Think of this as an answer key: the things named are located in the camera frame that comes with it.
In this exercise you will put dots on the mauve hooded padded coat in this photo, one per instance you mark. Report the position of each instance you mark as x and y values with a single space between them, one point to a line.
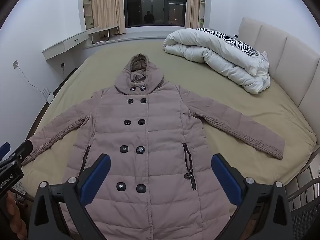
150 142

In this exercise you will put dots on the white duvet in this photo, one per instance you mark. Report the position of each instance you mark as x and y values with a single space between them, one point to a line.
220 55

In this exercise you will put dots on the white wall shelf unit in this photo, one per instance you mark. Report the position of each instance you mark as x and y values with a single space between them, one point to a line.
205 2
88 5

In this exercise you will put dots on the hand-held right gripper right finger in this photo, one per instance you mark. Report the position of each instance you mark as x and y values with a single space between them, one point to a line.
226 182

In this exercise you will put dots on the white router with antennas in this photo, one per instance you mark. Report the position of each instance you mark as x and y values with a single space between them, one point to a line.
50 98

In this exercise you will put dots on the bed with olive sheet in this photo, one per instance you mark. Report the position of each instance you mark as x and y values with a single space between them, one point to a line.
175 60

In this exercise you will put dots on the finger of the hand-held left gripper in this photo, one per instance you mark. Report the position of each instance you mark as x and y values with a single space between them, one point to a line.
21 152
4 150

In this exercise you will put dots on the beige curtain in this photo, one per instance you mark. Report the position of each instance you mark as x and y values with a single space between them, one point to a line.
107 5
192 2

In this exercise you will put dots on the beige padded headboard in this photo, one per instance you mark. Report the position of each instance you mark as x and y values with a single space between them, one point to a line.
287 55

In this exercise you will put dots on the white wall socket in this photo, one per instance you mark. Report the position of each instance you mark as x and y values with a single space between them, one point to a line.
15 64

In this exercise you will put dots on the zebra striped pillow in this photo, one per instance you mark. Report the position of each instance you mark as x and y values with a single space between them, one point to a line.
235 41

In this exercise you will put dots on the metal mesh chair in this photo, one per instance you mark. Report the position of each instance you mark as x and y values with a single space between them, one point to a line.
307 212

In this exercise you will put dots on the white floating desk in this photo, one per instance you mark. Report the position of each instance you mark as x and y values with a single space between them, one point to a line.
65 43

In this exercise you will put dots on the person's left hand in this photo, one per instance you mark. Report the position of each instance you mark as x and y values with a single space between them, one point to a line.
15 210

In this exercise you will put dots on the metal frame chair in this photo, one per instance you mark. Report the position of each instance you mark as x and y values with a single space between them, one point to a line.
107 33

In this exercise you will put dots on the dark window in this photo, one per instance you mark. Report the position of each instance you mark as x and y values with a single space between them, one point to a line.
155 2

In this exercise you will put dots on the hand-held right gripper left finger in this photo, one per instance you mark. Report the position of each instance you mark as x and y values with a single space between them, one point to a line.
96 180

